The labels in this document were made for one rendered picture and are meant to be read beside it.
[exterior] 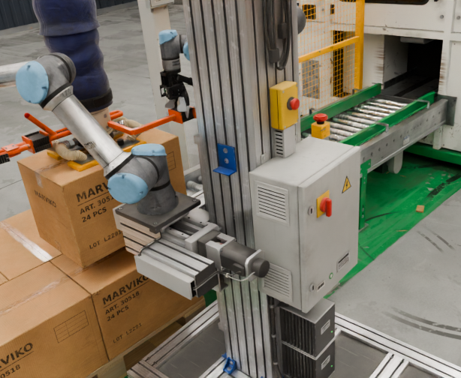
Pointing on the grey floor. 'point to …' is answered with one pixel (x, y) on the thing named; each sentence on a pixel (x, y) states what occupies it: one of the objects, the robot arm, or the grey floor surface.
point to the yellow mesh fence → (343, 45)
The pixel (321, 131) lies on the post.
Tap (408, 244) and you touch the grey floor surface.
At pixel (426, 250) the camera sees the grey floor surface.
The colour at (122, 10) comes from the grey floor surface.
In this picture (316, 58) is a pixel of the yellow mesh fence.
